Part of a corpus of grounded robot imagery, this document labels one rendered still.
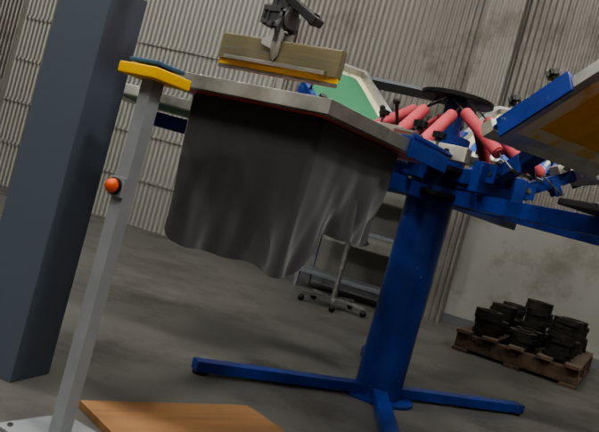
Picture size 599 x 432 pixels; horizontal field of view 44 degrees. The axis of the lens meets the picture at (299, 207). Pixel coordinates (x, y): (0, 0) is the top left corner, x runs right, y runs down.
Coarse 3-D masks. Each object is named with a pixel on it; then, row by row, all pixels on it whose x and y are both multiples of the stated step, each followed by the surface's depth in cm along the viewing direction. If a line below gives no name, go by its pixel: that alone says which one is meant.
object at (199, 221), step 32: (192, 128) 211; (224, 128) 205; (256, 128) 199; (288, 128) 194; (320, 128) 190; (192, 160) 210; (224, 160) 204; (256, 160) 198; (288, 160) 193; (192, 192) 209; (224, 192) 203; (256, 192) 198; (288, 192) 192; (192, 224) 209; (224, 224) 202; (256, 224) 198; (288, 224) 190; (224, 256) 202; (256, 256) 197
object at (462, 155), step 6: (444, 144) 249; (450, 144) 248; (450, 150) 248; (456, 150) 246; (462, 150) 245; (468, 150) 245; (456, 156) 246; (462, 156) 245; (468, 156) 247; (462, 162) 246; (468, 162) 248
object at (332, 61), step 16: (224, 48) 214; (240, 48) 211; (256, 48) 208; (288, 48) 203; (304, 48) 200; (320, 48) 197; (288, 64) 202; (304, 64) 199; (320, 64) 197; (336, 64) 194
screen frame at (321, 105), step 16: (192, 80) 201; (208, 80) 199; (224, 80) 196; (240, 96) 192; (256, 96) 190; (272, 96) 187; (288, 96) 184; (304, 96) 182; (320, 112) 179; (336, 112) 181; (352, 112) 187; (352, 128) 196; (368, 128) 196; (384, 128) 204; (400, 144) 214
